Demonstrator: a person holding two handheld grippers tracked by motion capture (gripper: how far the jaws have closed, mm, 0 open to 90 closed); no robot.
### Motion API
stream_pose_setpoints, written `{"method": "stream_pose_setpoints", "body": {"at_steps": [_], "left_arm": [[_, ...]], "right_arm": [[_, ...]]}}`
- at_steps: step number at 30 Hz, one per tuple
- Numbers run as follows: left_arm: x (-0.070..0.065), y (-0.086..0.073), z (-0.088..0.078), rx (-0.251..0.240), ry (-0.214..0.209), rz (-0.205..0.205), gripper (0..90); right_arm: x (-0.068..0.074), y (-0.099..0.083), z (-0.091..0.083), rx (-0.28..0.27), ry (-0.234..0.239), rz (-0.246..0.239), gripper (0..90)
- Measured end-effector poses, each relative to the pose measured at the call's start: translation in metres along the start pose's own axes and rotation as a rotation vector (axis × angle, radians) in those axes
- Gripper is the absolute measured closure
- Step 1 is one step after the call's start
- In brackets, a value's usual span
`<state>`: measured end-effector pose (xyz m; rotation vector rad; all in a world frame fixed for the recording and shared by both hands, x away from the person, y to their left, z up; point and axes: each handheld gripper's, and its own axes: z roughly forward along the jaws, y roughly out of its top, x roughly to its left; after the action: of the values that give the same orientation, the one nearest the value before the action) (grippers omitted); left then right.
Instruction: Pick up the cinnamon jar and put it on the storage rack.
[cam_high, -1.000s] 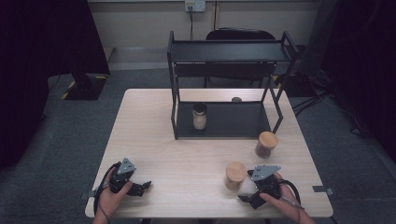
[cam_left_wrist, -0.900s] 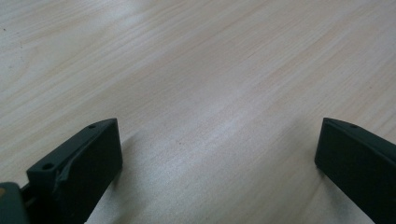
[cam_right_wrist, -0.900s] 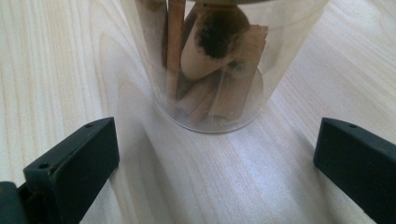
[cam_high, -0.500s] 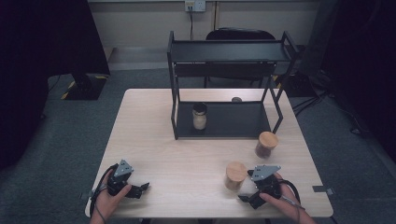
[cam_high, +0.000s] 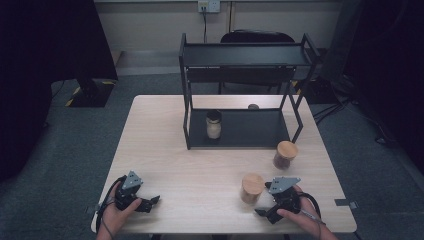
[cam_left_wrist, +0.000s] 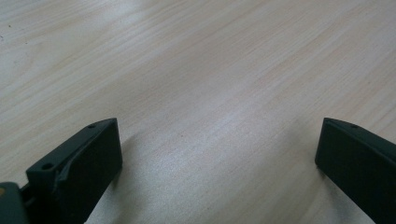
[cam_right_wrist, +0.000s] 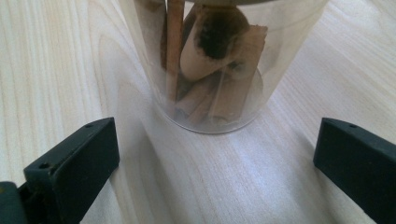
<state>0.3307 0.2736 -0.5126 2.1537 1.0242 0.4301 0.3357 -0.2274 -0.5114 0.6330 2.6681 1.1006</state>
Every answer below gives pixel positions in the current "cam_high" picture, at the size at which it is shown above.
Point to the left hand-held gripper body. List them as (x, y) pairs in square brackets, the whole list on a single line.
[(128, 193)]

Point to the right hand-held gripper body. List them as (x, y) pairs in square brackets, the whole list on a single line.
[(285, 196)]

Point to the wooden-lid jar with orange contents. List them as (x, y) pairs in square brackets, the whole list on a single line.
[(252, 186)]

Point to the wooden-lid jar with dark contents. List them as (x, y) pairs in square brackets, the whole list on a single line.
[(286, 153)]

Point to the black metal shelf rack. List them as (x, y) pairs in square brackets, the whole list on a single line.
[(253, 128)]

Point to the glass jar with black lid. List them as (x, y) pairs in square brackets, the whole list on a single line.
[(213, 125)]

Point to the person's left hand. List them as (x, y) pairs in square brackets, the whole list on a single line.
[(113, 216)]

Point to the person's right hand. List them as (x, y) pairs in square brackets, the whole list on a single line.
[(308, 213)]

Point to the black stand base yellow stripes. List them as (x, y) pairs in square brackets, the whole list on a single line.
[(95, 93)]

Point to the black floor box yellow stripes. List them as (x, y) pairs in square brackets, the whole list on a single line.
[(318, 91)]

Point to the black chair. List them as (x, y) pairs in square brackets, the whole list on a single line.
[(256, 36)]

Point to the dark curtain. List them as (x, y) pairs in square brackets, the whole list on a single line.
[(393, 66), (40, 66)]

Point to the grey table edge bracket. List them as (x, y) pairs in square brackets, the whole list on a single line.
[(345, 202), (90, 209)]

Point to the beige wall conduit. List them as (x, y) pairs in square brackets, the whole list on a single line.
[(230, 16)]

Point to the white wall outlet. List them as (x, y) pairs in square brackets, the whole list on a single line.
[(209, 5)]

